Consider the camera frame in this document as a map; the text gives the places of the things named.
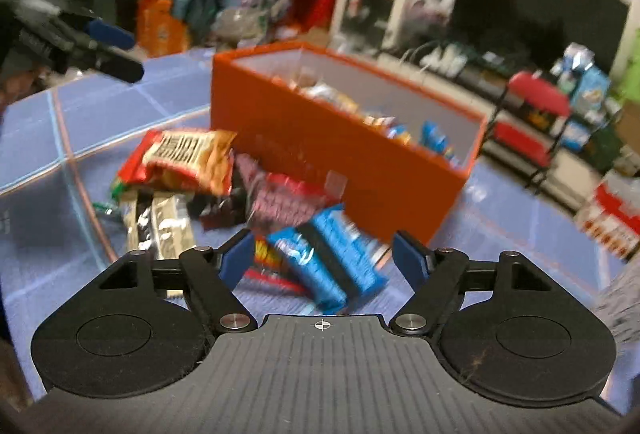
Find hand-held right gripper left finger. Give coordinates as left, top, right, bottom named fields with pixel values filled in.
left=97, top=229, right=259, bottom=335

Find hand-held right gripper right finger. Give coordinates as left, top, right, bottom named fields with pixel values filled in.
left=389, top=230, right=556, bottom=335

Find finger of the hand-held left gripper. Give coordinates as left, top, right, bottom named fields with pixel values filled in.
left=27, top=31, right=146, bottom=83
left=50, top=11, right=137, bottom=51

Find blue dark-banded cookie packet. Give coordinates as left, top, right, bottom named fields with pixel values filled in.
left=265, top=204, right=389, bottom=315

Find blue chocolate chip cookie packet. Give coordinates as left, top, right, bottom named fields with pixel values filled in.
left=420, top=121, right=458, bottom=162

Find orange cardboard storage box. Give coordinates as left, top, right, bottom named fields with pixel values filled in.
left=210, top=41, right=488, bottom=245

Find red snack packet yellow print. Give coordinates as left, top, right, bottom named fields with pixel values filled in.
left=250, top=236, right=307, bottom=295

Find orange printed carton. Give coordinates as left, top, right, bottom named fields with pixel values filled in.
left=136, top=0, right=191, bottom=58

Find beige snack packet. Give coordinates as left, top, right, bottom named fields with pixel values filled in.
left=120, top=191, right=197, bottom=261

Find maroon chocolate snack packet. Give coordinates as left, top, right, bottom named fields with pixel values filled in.
left=200, top=154, right=347, bottom=239

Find red chips bag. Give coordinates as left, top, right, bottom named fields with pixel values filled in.
left=111, top=129, right=237, bottom=201

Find pile of assorted snack packets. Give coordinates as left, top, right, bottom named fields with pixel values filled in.
left=286, top=72, right=418, bottom=145

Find blue checked tablecloth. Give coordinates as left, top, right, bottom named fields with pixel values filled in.
left=0, top=46, right=631, bottom=415

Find white television stand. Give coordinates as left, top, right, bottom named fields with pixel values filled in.
left=380, top=48, right=608, bottom=212

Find red folding chair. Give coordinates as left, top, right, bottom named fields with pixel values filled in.
left=487, top=71, right=573, bottom=193

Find white power strip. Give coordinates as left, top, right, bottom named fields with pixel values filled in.
left=419, top=42, right=469, bottom=75

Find red and white carton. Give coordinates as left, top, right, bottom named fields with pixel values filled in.
left=574, top=179, right=640, bottom=261

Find white glass-door cabinet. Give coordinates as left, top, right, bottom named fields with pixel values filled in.
left=330, top=0, right=408, bottom=53

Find blue and white milk cartons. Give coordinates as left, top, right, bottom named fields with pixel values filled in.
left=552, top=42, right=613, bottom=115

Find black television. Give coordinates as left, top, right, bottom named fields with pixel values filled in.
left=450, top=0, right=631, bottom=75

